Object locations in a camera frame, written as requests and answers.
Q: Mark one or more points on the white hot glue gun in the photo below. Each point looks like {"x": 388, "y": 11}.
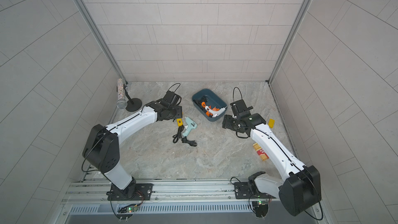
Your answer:
{"x": 214, "y": 112}

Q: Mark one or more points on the mint green hot glue gun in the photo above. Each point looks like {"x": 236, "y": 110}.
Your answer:
{"x": 191, "y": 125}

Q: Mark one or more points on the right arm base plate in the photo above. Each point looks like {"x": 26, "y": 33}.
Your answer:
{"x": 243, "y": 191}

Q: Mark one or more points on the right circuit board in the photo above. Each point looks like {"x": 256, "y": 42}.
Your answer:
{"x": 260, "y": 209}

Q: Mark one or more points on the left circuit board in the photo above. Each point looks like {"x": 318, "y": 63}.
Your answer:
{"x": 126, "y": 212}

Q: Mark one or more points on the yellow hot glue gun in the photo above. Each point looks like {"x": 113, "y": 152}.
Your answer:
{"x": 180, "y": 130}

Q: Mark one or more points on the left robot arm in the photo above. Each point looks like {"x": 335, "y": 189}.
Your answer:
{"x": 102, "y": 149}

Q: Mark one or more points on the teal plastic storage box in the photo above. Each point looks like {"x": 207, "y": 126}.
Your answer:
{"x": 211, "y": 99}

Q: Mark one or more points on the orange hot glue gun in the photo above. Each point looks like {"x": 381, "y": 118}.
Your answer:
{"x": 202, "y": 103}

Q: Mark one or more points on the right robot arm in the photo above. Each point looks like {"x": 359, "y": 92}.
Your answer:
{"x": 299, "y": 187}

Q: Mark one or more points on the aluminium mounting rail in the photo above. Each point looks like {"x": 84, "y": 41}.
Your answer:
{"x": 93, "y": 191}

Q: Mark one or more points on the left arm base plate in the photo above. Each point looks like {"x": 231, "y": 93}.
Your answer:
{"x": 136, "y": 192}

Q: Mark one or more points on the red and yellow snack box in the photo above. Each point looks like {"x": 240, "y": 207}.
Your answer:
{"x": 260, "y": 152}

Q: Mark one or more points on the yellow sponge block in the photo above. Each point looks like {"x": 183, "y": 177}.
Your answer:
{"x": 271, "y": 123}

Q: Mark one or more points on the circuit board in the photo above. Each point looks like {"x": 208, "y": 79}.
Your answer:
{"x": 260, "y": 209}
{"x": 126, "y": 212}

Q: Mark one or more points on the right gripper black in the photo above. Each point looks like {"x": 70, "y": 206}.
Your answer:
{"x": 226, "y": 122}

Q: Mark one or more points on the speckled roller on black stand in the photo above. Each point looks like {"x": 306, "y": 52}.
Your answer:
{"x": 124, "y": 101}

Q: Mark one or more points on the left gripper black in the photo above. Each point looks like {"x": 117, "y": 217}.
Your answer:
{"x": 180, "y": 112}

